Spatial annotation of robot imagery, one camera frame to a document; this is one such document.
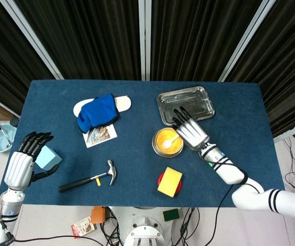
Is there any orange box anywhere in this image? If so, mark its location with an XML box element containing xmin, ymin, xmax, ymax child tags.
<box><xmin>90</xmin><ymin>206</ymin><xmax>108</xmax><ymax>224</ymax></box>

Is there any printed snack packet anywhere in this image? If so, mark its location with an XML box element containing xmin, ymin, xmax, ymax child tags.
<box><xmin>70</xmin><ymin>216</ymin><xmax>96</xmax><ymax>239</ymax></box>

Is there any black cable bundle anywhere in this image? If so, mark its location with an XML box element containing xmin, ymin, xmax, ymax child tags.
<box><xmin>100</xmin><ymin>206</ymin><xmax>124</xmax><ymax>246</ymax></box>
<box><xmin>170</xmin><ymin>207</ymin><xmax>202</xmax><ymax>246</ymax></box>

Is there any claw hammer black handle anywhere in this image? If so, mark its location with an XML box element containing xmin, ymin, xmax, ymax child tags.
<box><xmin>58</xmin><ymin>159</ymin><xmax>118</xmax><ymax>193</ymax></box>

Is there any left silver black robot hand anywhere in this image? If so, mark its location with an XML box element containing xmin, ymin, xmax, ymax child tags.
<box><xmin>3</xmin><ymin>132</ymin><xmax>60</xmax><ymax>192</ymax></box>

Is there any dark green pad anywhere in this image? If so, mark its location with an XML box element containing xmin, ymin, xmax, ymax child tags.
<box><xmin>162</xmin><ymin>208</ymin><xmax>180</xmax><ymax>222</ymax></box>

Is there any round metal saucer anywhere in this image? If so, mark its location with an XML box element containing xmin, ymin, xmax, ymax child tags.
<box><xmin>152</xmin><ymin>132</ymin><xmax>184</xmax><ymax>158</ymax></box>

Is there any printed picture card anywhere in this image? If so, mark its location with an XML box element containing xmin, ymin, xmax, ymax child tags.
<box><xmin>82</xmin><ymin>124</ymin><xmax>118</xmax><ymax>149</ymax></box>

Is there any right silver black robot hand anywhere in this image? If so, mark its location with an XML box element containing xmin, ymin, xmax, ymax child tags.
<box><xmin>172</xmin><ymin>106</ymin><xmax>210</xmax><ymax>152</ymax></box>

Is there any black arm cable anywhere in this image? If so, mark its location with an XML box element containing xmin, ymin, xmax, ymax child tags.
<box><xmin>198</xmin><ymin>146</ymin><xmax>265</xmax><ymax>246</ymax></box>

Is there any blue table cover cloth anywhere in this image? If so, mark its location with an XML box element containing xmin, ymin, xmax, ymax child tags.
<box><xmin>0</xmin><ymin>79</ymin><xmax>286</xmax><ymax>208</ymax></box>

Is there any white plastic spoon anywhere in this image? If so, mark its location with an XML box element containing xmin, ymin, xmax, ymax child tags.
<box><xmin>162</xmin><ymin>135</ymin><xmax>180</xmax><ymax>149</ymax></box>

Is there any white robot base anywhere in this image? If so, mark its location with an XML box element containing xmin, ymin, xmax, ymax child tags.
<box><xmin>109</xmin><ymin>206</ymin><xmax>189</xmax><ymax>246</ymax></box>

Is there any red round lid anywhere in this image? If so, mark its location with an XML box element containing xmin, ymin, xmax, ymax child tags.
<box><xmin>158</xmin><ymin>172</ymin><xmax>183</xmax><ymax>195</ymax></box>

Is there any light blue foam block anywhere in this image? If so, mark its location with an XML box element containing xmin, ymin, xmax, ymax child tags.
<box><xmin>34</xmin><ymin>145</ymin><xmax>62</xmax><ymax>171</ymax></box>

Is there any metal spoon black handle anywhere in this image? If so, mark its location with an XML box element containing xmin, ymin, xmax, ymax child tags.
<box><xmin>0</xmin><ymin>120</ymin><xmax>12</xmax><ymax>149</ymax></box>

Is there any black floor cable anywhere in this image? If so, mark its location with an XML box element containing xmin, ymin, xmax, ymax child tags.
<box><xmin>0</xmin><ymin>220</ymin><xmax>104</xmax><ymax>246</ymax></box>

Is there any blue towel black trim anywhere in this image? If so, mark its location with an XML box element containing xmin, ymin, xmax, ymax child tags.
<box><xmin>77</xmin><ymin>93</ymin><xmax>121</xmax><ymax>134</ymax></box>

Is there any yellow sponge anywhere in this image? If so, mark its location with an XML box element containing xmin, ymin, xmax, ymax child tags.
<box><xmin>157</xmin><ymin>167</ymin><xmax>183</xmax><ymax>198</ymax></box>

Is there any black curtain panel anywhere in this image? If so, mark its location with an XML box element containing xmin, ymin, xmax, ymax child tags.
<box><xmin>14</xmin><ymin>0</ymin><xmax>141</xmax><ymax>80</ymax></box>
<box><xmin>0</xmin><ymin>0</ymin><xmax>55</xmax><ymax>116</ymax></box>
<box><xmin>225</xmin><ymin>0</ymin><xmax>295</xmax><ymax>139</ymax></box>
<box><xmin>150</xmin><ymin>0</ymin><xmax>263</xmax><ymax>82</ymax></box>

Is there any rectangular steel tray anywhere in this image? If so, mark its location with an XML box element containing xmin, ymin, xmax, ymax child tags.
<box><xmin>157</xmin><ymin>86</ymin><xmax>216</xmax><ymax>126</ymax></box>

